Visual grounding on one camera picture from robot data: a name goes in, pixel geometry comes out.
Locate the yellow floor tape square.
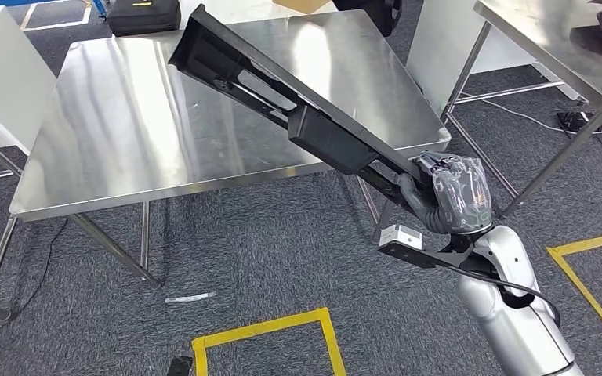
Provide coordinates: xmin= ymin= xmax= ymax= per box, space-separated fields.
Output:
xmin=191 ymin=309 xmax=347 ymax=376
xmin=546 ymin=230 xmax=602 ymax=346

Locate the black carrying case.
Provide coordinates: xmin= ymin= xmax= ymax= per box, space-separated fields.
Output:
xmin=106 ymin=0 xmax=183 ymax=38

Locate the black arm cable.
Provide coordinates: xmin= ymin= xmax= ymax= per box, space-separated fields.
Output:
xmin=446 ymin=263 xmax=563 ymax=329

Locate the white floor cable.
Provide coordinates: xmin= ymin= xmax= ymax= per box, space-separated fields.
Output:
xmin=459 ymin=91 xmax=602 ymax=135

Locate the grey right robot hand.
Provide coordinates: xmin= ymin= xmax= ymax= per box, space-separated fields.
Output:
xmin=397 ymin=150 xmax=493 ymax=236

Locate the white board panel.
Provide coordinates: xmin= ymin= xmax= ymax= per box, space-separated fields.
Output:
xmin=0 ymin=5 xmax=58 ymax=154
xmin=406 ymin=0 xmax=539 ymax=118

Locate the black power adapter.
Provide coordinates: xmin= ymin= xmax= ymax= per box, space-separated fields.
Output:
xmin=557 ymin=110 xmax=600 ymax=133

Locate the long white paper scrap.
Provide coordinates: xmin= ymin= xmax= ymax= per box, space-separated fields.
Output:
xmin=165 ymin=291 xmax=218 ymax=306

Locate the stainless steel workbench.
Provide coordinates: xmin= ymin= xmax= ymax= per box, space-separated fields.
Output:
xmin=0 ymin=9 xmax=452 ymax=320

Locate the black plastic panel part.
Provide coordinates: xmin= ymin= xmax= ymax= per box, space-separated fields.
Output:
xmin=168 ymin=4 xmax=437 ymax=208

